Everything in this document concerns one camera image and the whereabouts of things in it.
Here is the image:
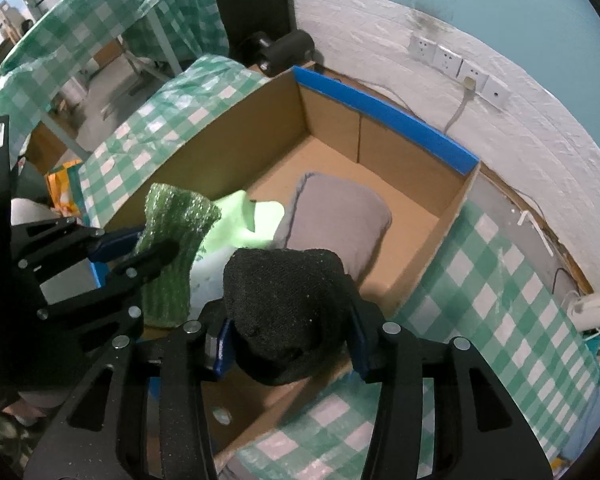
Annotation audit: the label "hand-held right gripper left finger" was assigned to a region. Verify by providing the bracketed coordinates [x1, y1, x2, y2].
[45, 300, 236, 480]

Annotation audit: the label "camouflage trousers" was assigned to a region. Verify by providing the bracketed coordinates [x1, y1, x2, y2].
[0, 407, 36, 468]

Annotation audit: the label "thin black cable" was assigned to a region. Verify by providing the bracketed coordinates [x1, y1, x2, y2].
[551, 266, 582, 297]

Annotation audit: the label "small white device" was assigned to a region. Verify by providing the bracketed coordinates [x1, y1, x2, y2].
[567, 287, 600, 333]

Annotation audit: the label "grey fleece cloth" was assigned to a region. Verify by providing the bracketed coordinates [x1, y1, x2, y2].
[272, 171, 394, 281]

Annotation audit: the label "green glittery knit sock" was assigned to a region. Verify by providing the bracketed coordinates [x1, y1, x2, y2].
[132, 182, 223, 331]

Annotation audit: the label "light green cloth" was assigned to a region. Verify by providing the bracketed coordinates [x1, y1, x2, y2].
[197, 189, 286, 261]

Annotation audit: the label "blue-edged cardboard box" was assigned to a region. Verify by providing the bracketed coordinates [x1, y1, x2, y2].
[87, 66, 482, 471]

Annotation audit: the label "orange packet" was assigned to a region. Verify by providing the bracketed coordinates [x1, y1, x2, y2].
[46, 159, 85, 212]

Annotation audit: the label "white plastic strip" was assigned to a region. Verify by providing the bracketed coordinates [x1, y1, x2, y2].
[517, 210, 554, 257]

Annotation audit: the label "black panel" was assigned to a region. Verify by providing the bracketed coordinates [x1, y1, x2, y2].
[185, 0, 294, 57]

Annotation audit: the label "grey plug with cable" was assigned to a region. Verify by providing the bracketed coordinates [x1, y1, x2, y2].
[445, 76, 478, 135]

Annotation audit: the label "black cylindrical device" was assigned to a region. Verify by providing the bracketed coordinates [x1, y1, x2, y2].
[237, 30, 316, 74]

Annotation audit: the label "black sock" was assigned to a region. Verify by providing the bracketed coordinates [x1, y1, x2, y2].
[222, 247, 361, 387]

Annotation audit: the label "white table frame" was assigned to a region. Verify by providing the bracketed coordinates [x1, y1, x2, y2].
[122, 9, 186, 82]

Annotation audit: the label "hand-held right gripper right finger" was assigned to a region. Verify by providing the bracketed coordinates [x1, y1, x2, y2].
[349, 294, 552, 480]

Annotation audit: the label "green checked tablecloth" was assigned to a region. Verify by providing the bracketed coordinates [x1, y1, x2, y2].
[0, 0, 231, 122]
[77, 55, 600, 480]

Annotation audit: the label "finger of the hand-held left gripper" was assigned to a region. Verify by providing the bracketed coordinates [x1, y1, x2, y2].
[36, 240, 180, 357]
[11, 216, 142, 287]

